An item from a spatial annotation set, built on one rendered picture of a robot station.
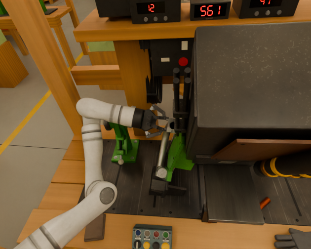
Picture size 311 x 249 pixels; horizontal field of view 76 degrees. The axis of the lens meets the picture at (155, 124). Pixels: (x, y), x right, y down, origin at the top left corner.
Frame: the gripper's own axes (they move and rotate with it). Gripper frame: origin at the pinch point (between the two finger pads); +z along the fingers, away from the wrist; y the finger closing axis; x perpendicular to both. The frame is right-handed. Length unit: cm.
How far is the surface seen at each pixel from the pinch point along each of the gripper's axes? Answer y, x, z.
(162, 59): 22.9, -2.7, -7.7
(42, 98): -3, 246, -170
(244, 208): -20.5, -17.1, 25.5
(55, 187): -43, 25, -47
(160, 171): -18.5, 0.5, 0.2
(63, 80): 10, 25, -52
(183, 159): -11.0, -5.9, 6.6
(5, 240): -124, 94, -104
